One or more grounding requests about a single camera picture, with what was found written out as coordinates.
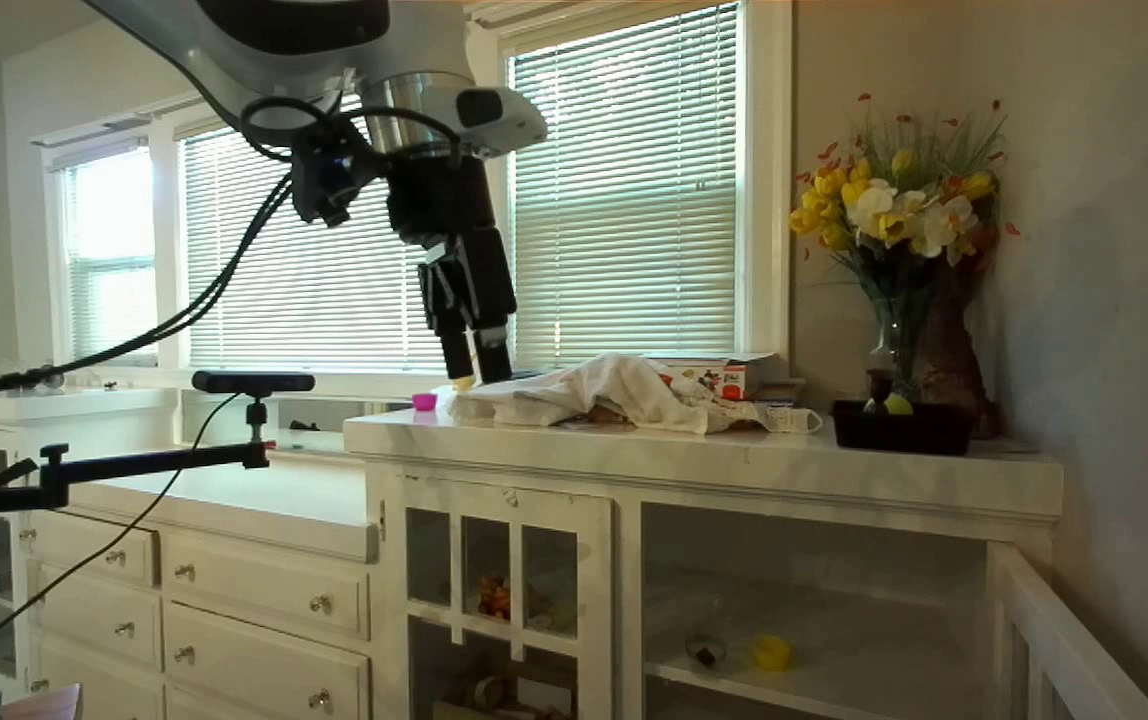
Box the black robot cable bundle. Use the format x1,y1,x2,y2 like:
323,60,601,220
0,94,468,404

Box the thin black camera cable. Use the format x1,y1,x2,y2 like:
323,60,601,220
0,391,243,681

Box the black stereo camera bar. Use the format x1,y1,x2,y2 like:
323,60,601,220
188,368,320,400

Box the brown ceramic vase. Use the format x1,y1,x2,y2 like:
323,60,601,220
914,258,1004,439

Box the tall window with blinds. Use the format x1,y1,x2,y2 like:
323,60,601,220
500,0,754,375

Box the small red orange object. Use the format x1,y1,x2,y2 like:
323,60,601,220
473,571,518,626

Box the black rectangular tray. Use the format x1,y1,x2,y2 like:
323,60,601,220
829,395,980,459

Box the white tall counter cabinet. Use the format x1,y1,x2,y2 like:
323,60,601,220
341,404,1069,720

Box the clear glass vase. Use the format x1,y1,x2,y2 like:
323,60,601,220
863,258,950,411

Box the wide window with blinds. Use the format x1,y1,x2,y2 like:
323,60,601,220
177,117,451,382

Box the white terry cloth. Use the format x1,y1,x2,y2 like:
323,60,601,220
450,353,829,439

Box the white low drawer cabinet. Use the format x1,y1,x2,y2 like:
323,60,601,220
13,454,383,720

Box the white side cabinet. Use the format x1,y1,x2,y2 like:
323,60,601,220
0,386,183,696

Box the pink teal object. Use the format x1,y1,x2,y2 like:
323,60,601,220
0,681,89,720

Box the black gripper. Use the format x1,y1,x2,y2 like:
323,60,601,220
383,148,521,387

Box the yellow white flower bouquet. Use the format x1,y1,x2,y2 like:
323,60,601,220
786,94,1025,335

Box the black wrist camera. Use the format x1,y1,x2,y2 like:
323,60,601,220
284,124,388,232

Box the narrow window with blinds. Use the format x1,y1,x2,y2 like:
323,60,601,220
45,128,165,374

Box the white cabinet drawer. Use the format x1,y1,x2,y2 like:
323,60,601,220
159,525,377,649
165,602,371,720
34,571,170,671
28,510,165,592

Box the white red puzzle box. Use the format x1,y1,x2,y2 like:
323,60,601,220
659,353,791,407

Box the white open cabinet door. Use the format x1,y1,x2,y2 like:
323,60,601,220
989,540,1148,720

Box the white glass pane cabinet door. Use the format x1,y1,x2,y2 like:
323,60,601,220
380,472,620,720

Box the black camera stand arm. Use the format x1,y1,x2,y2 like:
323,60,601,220
0,391,278,705

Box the dark items behind glass door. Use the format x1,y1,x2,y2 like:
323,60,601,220
443,665,576,720

